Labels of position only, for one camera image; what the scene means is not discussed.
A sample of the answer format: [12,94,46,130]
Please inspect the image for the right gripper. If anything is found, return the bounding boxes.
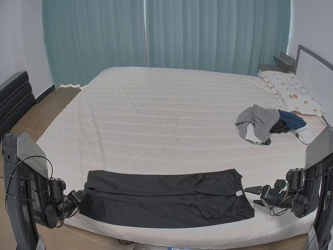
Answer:
[244,185,283,210]

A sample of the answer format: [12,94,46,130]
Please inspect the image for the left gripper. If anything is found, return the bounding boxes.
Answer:
[69,190,86,206]

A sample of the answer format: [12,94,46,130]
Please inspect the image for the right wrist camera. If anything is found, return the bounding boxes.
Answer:
[274,179,287,192]

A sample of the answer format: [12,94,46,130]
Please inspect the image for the grey bedside table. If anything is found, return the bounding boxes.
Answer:
[259,52,296,73]

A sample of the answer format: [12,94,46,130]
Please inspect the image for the white printed pillow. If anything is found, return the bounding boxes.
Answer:
[257,70,326,116]

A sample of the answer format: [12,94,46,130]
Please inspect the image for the grey garment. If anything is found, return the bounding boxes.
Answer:
[235,104,280,145]

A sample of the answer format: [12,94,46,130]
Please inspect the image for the black chest of drawers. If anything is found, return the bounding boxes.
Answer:
[0,71,37,132]

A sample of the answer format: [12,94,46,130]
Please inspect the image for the bed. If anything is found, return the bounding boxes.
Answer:
[35,44,333,244]

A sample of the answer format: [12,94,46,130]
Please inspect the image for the black T-shirt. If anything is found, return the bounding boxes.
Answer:
[79,169,255,228]

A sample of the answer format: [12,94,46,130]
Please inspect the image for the cream garment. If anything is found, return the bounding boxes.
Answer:
[295,124,313,144]

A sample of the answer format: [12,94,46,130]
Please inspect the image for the blue-green curtain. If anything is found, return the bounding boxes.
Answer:
[42,0,147,88]
[144,0,292,75]

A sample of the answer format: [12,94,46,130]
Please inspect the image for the black shiny garment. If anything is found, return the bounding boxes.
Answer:
[264,117,290,145]

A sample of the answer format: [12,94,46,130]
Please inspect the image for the dark blue garment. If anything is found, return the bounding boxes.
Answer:
[278,109,306,130]

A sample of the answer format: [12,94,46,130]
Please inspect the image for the white garment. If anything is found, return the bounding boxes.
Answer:
[245,124,263,144]

